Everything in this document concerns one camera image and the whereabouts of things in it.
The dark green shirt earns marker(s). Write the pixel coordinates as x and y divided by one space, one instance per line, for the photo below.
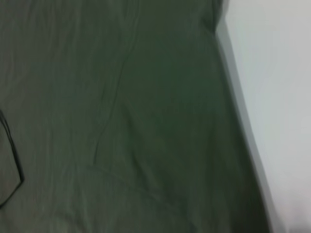
121 97

